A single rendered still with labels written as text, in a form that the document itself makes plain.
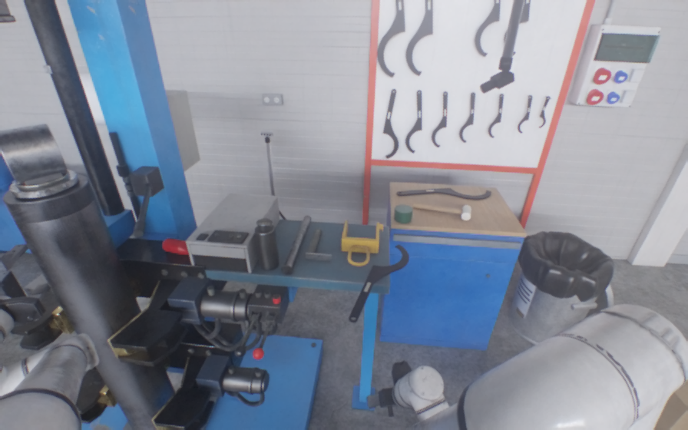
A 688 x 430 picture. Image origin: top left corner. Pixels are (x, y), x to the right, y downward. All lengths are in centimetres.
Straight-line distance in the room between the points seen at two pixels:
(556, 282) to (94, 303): 227
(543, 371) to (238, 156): 299
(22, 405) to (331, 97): 261
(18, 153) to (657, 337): 135
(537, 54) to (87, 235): 282
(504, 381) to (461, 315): 185
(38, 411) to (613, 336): 65
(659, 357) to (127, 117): 156
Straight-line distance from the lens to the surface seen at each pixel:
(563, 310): 254
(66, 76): 156
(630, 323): 56
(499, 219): 208
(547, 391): 45
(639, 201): 381
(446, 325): 237
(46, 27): 155
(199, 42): 311
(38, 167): 123
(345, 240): 138
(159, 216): 166
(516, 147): 307
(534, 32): 292
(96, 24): 151
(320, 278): 128
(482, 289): 219
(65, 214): 124
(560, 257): 269
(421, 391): 98
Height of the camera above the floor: 189
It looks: 30 degrees down
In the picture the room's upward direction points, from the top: 1 degrees clockwise
